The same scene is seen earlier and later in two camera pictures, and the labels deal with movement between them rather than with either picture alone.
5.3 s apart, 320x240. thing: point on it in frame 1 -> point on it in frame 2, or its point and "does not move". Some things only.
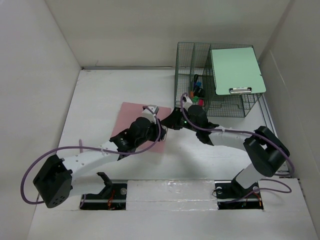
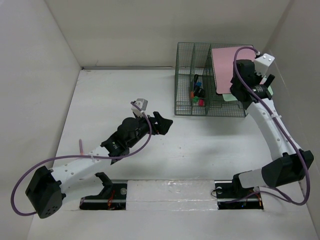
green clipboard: (235, 71) -> (230, 97)
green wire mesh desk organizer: (195, 76) does not move
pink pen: (80, 145) does not move
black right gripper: (172, 119) -> (269, 80)
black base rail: (228, 197) does not move
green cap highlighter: (195, 99) does not move
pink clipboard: (128, 113) -> (224, 65)
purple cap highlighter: (196, 76) does not move
